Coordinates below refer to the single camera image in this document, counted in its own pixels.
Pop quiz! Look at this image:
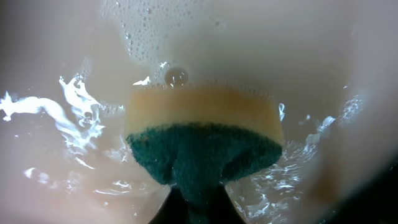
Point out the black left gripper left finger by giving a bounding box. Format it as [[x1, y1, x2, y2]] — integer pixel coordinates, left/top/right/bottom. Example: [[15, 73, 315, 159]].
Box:
[[149, 187, 188, 224]]

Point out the black tray with soapy water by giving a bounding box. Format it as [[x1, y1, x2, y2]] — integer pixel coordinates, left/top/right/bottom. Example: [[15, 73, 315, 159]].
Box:
[[1, 1, 397, 223]]

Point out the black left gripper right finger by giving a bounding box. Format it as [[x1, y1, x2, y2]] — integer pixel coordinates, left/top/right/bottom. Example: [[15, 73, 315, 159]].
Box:
[[211, 185, 246, 224]]

